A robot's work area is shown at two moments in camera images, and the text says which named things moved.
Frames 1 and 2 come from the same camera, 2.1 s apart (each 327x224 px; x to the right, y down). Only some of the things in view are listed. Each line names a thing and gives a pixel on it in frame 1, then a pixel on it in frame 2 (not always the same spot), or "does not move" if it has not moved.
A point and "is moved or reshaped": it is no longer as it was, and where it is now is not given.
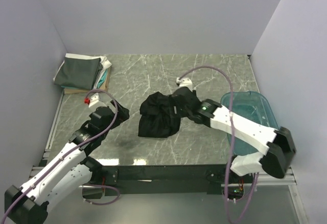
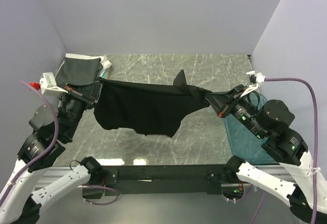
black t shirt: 160,118 is moved or reshaped
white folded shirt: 105,62 does not move
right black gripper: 194,93 -> 219,101
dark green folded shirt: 79,72 does not move
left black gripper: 122,114 -> 89,93
